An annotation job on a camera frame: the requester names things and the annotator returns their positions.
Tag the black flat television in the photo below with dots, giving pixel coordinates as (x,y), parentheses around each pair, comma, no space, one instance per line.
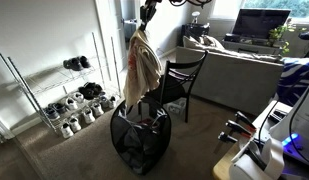
(256,23)

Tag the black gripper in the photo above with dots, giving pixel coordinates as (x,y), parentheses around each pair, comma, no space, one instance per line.
(148,10)

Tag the black orange clamp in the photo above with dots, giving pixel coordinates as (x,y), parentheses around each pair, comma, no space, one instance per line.
(242,125)

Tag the cream white shirt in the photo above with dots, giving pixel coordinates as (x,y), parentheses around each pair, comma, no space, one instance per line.
(144,69)

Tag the clear plastic storage bin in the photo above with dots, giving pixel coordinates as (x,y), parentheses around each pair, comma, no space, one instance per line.
(177,107)

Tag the white sneaker on floor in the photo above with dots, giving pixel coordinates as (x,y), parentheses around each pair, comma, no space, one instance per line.
(66,131)

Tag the black mesh laundry basket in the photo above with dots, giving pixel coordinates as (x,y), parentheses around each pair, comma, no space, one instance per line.
(140,133)

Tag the grey sofa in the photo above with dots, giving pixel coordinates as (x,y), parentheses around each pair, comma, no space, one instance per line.
(242,83)

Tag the blue white striped blanket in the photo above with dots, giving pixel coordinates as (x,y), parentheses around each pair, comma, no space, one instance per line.
(293,81)

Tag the wire shoe rack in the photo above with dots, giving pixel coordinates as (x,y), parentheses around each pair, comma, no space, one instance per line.
(48,79)

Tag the black wooden chair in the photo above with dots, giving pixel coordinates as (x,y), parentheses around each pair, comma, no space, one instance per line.
(177,82)

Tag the black shoes top shelf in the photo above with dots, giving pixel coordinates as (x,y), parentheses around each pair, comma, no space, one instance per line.
(77,63)

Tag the white panel door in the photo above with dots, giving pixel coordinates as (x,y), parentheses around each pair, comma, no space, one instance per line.
(112,32)

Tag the green potted plant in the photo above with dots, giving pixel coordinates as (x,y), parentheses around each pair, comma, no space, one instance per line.
(276,39)

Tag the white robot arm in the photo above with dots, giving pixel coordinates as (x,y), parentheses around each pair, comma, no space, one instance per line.
(260,156)

